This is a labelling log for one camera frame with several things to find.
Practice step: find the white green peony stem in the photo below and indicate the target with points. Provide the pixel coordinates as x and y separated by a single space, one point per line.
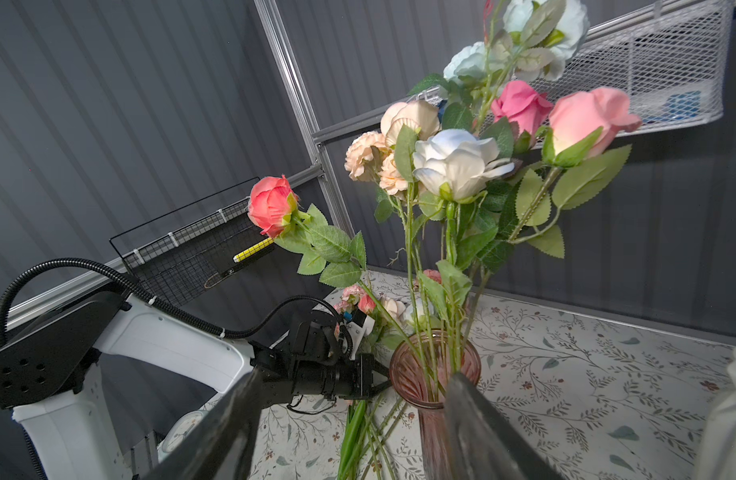
523 40

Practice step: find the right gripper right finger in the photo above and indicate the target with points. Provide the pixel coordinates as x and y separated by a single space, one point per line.
482 443

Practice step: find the white wire mesh basket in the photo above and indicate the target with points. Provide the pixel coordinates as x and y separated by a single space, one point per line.
669 57

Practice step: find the floral patterned table mat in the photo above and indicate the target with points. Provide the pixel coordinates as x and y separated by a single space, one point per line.
599 400

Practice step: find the black wire basket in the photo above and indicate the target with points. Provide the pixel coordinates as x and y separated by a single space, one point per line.
181 254

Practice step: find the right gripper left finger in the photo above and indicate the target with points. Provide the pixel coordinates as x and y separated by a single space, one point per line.
223 443

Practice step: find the pink glass vase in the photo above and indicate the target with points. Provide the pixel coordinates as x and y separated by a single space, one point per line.
419 371

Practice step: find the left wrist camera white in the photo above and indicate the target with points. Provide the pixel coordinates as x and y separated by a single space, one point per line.
359 327

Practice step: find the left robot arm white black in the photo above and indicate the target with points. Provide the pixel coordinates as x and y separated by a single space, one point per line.
51 381

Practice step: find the white ribbed ceramic vase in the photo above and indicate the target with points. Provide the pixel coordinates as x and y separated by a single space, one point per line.
717 454

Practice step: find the cream pink rose stem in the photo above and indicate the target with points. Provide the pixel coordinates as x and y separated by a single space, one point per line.
405 127

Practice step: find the magenta rose stem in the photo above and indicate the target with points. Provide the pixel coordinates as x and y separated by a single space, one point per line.
519 113

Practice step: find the bundle of artificial flowers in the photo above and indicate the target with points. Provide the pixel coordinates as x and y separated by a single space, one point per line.
378 324

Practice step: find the pale blue white rose stem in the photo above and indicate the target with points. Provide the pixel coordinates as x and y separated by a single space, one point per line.
458 168

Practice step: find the yellow marker in black basket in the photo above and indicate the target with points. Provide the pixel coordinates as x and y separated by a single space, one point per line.
256 250

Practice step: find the coral red rose stem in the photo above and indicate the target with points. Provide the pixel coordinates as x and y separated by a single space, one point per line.
274 207

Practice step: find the small white clock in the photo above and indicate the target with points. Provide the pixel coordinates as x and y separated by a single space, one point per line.
180 430

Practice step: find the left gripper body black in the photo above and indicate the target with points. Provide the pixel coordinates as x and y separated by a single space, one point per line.
313 359

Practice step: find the light pink rose stem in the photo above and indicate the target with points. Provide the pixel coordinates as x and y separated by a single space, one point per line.
576 165

